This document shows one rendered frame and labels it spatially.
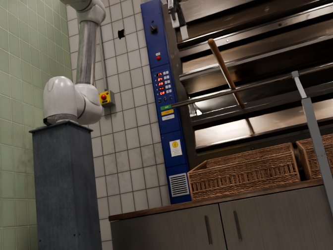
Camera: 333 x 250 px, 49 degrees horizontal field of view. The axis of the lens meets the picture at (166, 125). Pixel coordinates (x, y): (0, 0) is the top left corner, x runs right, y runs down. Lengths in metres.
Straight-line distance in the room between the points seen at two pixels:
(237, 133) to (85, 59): 1.07
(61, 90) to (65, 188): 0.48
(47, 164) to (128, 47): 1.42
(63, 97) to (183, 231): 0.88
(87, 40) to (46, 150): 0.70
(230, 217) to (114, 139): 1.20
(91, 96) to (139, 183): 0.84
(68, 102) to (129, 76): 1.05
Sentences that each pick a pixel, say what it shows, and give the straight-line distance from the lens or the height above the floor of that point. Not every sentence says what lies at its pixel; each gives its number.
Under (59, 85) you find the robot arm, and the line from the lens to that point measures 1.86.
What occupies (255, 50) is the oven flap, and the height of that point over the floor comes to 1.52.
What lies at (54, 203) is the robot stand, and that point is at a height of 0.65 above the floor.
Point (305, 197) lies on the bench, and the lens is 1.82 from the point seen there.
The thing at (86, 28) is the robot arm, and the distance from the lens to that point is 2.17.
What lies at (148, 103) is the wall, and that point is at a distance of 2.66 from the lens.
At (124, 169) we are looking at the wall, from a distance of 2.64.
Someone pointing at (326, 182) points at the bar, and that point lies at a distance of 1.77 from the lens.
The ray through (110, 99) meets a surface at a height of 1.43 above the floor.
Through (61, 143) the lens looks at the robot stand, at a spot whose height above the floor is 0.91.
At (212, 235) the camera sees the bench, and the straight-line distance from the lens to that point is 1.87.
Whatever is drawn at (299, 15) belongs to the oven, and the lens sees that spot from 2.68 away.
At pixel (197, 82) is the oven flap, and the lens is 2.50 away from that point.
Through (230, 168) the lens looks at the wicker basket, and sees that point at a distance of 1.91.
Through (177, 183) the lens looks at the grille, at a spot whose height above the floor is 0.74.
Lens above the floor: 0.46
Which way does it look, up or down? 16 degrees up
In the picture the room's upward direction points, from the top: 9 degrees counter-clockwise
